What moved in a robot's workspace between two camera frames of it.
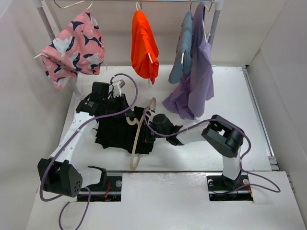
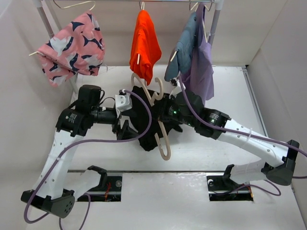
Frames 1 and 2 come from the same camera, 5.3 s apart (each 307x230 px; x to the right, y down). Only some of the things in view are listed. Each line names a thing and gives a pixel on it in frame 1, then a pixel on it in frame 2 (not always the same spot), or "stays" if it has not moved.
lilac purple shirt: [196, 87] stays
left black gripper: [125, 110] -> [126, 132]
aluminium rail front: [164, 172] stays
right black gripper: [151, 123] -> [162, 114]
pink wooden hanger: [140, 124] -> [151, 99]
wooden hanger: [149, 57] -> [143, 5]
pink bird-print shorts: [78, 46] stays
